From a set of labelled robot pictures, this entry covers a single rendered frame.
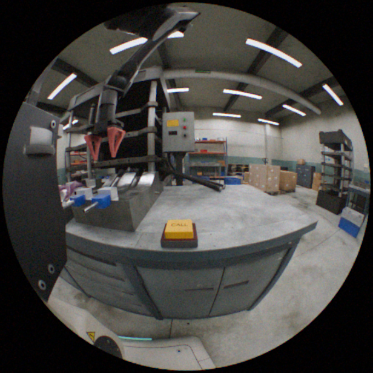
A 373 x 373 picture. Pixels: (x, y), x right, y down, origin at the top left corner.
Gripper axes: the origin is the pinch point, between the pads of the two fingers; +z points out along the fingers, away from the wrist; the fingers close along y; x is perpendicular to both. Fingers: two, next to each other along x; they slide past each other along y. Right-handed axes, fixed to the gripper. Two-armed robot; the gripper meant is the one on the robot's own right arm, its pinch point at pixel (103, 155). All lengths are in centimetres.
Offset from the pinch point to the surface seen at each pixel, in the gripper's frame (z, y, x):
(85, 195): 10.9, 8.5, 1.5
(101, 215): 16.8, 2.4, 2.3
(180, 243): 19.5, -21.0, 8.4
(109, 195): 10.7, -1.9, 1.5
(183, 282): 42.5, -20.7, 3.7
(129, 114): -47, 32, -83
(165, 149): -7, -5, -85
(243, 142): -103, -365, -652
